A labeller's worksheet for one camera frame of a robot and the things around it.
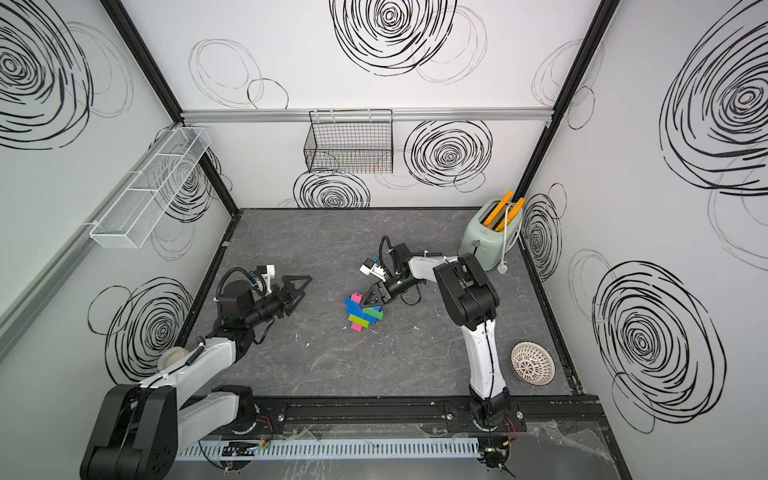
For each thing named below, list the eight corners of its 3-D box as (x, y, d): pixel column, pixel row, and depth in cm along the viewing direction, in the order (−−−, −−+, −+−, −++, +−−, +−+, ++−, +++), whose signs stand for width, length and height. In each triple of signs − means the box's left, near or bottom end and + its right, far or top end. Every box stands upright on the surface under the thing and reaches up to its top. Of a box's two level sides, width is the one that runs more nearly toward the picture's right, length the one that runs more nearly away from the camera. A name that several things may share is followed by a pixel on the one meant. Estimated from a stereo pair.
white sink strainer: (516, 386, 80) (523, 381, 76) (507, 348, 87) (512, 341, 83) (551, 386, 80) (560, 381, 76) (539, 348, 87) (546, 341, 83)
